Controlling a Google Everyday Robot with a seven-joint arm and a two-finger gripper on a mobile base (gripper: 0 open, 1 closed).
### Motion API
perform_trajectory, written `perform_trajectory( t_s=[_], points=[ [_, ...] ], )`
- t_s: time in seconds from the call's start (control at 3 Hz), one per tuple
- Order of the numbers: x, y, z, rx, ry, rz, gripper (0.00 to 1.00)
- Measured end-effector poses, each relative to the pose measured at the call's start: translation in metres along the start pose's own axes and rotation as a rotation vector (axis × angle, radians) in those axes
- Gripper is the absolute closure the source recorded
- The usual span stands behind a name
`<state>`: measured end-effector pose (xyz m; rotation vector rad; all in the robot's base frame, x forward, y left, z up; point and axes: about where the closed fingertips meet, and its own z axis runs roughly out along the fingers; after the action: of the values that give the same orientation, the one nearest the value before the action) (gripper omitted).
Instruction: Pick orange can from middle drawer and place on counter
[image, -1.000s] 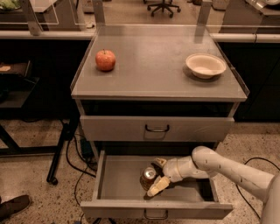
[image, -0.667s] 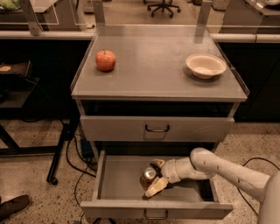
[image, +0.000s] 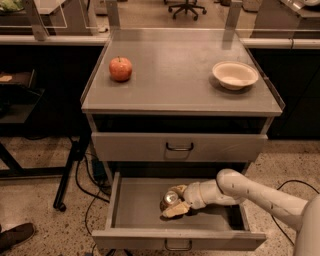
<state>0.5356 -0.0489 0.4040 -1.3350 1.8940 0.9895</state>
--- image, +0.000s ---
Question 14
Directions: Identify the grey drawer cabinet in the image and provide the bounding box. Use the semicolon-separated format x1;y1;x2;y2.
82;28;284;179

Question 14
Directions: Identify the black floor cable left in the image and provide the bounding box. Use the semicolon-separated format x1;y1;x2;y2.
74;153;112;256

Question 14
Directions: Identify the white horizontal rail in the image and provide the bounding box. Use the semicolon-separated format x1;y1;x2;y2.
0;35;320;50

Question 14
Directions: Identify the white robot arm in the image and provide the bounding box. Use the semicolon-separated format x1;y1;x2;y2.
160;169;320;256

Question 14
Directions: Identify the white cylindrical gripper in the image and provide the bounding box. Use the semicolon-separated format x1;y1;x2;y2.
162;181;214;218

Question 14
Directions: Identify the dark shoe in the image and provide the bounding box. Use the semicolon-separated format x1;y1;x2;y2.
0;223;35;252

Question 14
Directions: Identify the grey open middle drawer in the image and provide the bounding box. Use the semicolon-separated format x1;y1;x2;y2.
92;172;266;251

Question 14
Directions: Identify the black metal table frame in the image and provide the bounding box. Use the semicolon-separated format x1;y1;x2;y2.
0;69;90;213

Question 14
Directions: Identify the grey top drawer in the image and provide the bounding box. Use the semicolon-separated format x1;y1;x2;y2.
92;132;267;162

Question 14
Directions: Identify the black floor cable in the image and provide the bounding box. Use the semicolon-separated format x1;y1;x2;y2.
270;179;320;248
74;153;112;256

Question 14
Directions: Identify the orange soda can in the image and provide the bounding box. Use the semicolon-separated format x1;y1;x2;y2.
160;191;179;211

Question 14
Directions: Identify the black office chair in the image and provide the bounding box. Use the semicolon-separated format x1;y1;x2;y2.
168;0;207;21

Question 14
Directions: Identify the black floor cable right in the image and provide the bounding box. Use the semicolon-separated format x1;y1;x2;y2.
270;179;320;248

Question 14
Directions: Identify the red apple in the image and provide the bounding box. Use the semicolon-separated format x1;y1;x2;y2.
109;56;132;82

